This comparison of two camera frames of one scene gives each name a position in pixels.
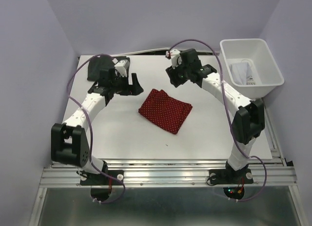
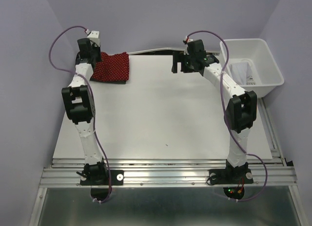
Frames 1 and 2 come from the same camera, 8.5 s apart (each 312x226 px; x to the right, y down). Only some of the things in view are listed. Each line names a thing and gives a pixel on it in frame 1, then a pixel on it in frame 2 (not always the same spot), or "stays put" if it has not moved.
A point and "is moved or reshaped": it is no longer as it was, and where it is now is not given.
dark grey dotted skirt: [96, 64] is moved or reshaped
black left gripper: [134, 89] → [98, 59]
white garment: [243, 74] stays put
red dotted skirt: [164, 111] → [113, 67]
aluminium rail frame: [174, 174] stays put
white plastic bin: [249, 67] stays put
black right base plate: [226, 176] stays put
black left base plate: [103, 179] stays put
